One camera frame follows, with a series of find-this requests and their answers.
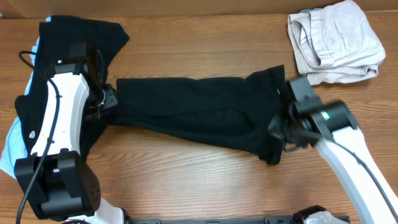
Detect light blue garment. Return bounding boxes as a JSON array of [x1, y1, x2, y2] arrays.
[[1, 36, 40, 179]]

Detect black polo shirt with logo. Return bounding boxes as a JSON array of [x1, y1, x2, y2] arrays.
[[15, 16, 129, 157]]

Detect folded beige pants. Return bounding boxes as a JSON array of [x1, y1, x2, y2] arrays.
[[287, 1, 386, 85]]

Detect black t-shirt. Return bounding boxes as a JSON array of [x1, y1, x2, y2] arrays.
[[109, 65, 285, 165]]

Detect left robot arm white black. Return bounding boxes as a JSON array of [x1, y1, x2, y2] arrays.
[[14, 42, 131, 224]]

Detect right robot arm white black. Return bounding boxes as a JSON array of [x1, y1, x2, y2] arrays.
[[269, 77, 397, 223]]

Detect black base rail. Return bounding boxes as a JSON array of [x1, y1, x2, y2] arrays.
[[129, 216, 293, 224]]

